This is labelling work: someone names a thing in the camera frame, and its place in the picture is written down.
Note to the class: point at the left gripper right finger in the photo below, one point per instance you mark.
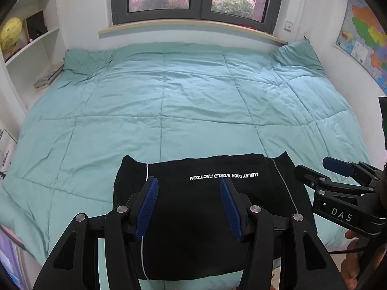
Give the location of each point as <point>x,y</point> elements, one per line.
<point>305,262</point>

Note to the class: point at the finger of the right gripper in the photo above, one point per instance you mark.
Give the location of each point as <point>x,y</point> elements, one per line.
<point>318,181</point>
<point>358,171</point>

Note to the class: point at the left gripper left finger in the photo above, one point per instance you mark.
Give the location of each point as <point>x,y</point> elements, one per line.
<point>73,262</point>

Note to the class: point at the black hooded jacket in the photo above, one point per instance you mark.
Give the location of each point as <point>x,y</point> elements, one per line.
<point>188,236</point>

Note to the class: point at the teal pillow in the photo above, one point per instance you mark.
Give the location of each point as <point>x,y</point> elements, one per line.
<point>298,53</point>

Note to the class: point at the white poster with drawing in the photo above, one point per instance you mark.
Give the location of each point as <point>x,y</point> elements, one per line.
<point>7,149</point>

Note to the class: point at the teal quilted duvet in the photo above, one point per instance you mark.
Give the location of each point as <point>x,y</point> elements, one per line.
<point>158,102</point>

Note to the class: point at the stack of books on shelf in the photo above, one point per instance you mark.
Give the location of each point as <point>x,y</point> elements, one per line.
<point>49,77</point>

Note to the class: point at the white bookshelf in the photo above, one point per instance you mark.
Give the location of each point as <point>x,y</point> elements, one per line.
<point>29,61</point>

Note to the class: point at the wooden window sill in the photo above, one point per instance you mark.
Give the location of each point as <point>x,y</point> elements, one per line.
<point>187,25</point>

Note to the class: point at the yellow plush toy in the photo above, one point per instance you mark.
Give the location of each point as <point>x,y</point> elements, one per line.
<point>10,33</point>

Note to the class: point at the black box on shelf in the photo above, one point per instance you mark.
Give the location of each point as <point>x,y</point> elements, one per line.
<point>35,26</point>

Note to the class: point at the colourful wall map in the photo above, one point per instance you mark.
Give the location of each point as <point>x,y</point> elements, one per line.
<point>363,38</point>

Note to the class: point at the white wall socket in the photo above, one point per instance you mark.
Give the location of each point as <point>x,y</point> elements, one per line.
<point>288,26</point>

